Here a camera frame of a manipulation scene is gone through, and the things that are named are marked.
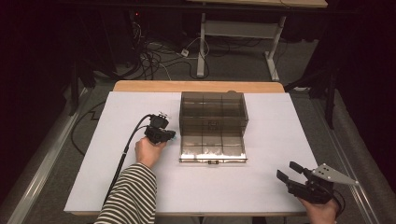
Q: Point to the white-framed desk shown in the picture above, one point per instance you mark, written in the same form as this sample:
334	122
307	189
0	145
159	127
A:
239	29

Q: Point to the person's left hand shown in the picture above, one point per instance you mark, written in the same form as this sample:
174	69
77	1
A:
149	154

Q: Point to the white table cover sheet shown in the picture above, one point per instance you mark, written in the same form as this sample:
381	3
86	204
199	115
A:
233	186

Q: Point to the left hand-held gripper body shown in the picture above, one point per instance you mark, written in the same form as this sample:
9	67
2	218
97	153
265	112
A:
157	130

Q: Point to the smoky plastic drawer organizer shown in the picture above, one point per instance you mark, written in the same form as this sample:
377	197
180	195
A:
199	102

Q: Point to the metal floor rail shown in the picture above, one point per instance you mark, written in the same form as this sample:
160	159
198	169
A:
46	161
345	149

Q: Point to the person's right hand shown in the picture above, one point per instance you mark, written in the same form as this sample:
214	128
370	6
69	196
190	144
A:
320	213

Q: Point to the black metal stand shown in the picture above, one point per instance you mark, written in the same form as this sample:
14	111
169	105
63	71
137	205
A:
330	99
74	87

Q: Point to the person's lap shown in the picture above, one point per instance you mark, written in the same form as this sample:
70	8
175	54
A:
224	220

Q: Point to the white power adapter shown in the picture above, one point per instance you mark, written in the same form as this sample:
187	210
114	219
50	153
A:
185	52

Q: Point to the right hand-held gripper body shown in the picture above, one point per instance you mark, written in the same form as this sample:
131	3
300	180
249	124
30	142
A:
311	189

